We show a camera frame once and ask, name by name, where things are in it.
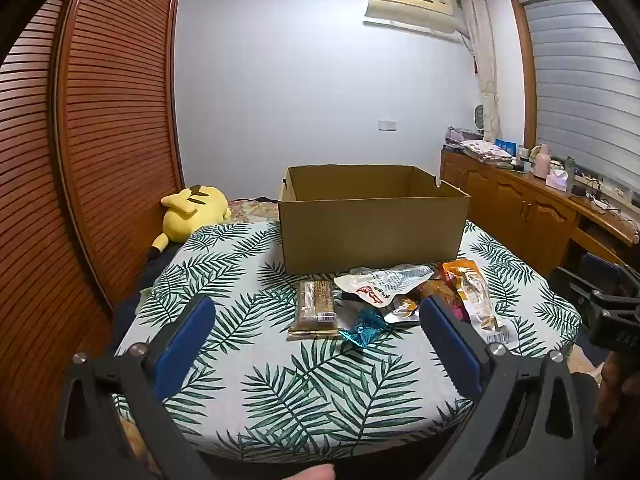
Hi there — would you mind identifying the white red-print snack packet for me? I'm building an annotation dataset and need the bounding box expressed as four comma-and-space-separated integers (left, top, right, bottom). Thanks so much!
334, 272, 403, 309

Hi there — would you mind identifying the cream curtain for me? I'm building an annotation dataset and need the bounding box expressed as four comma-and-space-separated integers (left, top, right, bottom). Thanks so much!
460, 0, 502, 143

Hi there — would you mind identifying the orange snack packet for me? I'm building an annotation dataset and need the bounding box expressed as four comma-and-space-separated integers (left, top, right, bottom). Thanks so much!
442, 258, 517, 347

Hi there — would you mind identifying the grey window blind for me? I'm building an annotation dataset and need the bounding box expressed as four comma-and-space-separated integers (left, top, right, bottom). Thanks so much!
522, 0, 640, 196

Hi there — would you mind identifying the small silver orange-print packet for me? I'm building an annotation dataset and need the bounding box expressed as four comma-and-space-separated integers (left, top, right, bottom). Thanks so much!
382, 296, 422, 324

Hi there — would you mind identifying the cardboard box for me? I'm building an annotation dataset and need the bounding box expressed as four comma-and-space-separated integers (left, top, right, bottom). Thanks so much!
278, 164, 471, 276

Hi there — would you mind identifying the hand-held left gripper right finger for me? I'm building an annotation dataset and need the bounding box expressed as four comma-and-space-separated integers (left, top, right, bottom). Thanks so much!
419, 296, 598, 480

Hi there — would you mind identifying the pink thermos jug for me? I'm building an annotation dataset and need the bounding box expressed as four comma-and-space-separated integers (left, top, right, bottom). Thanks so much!
532, 144, 552, 179

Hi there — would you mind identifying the pink tissue box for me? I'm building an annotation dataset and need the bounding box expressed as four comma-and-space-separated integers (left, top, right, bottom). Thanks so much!
545, 169, 571, 193

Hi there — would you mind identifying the leaf print tablecloth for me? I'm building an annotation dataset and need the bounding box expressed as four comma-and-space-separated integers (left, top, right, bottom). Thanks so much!
112, 220, 583, 463

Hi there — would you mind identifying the person's right hand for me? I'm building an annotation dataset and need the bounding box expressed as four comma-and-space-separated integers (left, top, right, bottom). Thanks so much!
596, 350, 640, 431

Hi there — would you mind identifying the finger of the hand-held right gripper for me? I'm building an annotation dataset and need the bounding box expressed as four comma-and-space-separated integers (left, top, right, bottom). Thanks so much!
580, 252, 640, 291
550, 266, 608, 311

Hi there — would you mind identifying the yellow plush toy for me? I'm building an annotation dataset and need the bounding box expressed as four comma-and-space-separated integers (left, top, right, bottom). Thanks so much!
150, 185, 233, 261

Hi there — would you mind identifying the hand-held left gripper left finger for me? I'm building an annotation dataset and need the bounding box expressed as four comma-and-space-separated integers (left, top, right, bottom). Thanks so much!
52, 296, 216, 480

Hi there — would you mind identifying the wooden cabinet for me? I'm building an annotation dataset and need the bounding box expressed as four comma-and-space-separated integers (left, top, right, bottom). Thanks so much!
440, 147, 640, 281

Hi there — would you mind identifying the person's left hand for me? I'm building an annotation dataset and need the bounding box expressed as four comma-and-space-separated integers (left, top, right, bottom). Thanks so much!
277, 464, 337, 480

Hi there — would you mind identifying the brown cake packet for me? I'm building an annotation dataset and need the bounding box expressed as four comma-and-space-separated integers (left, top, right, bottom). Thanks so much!
287, 280, 347, 342

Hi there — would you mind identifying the purple patterned bag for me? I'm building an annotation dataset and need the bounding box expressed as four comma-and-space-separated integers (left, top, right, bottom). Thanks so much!
446, 126, 483, 145

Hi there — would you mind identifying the wall air conditioner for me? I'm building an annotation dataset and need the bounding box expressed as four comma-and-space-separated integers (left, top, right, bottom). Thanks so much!
364, 0, 455, 36

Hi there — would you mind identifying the white power strip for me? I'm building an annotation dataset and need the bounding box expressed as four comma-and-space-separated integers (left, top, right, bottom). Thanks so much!
590, 197, 626, 216

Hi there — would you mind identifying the folded patterned cloth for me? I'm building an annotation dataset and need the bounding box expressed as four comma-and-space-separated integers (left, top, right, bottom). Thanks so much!
460, 139, 513, 163

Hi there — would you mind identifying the wooden louvered wardrobe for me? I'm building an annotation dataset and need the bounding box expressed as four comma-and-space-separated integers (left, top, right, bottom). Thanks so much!
0, 0, 183, 480

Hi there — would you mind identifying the teal candy wrapper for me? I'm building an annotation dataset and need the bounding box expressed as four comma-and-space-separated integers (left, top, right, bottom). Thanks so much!
341, 308, 388, 347

